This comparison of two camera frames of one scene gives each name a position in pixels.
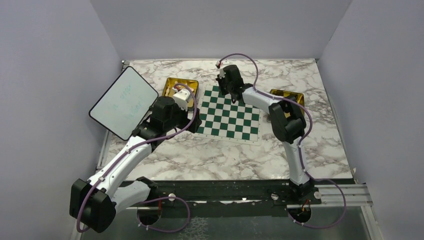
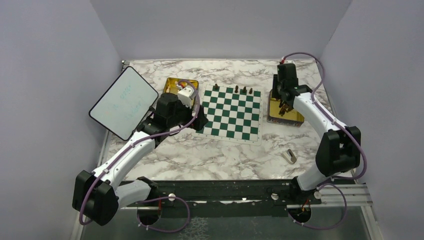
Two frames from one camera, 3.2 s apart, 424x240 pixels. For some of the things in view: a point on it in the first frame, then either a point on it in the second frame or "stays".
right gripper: (219, 81) to (275, 93)
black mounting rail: (207, 199) stays
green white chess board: (240, 122) stays
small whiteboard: (124, 103) stays
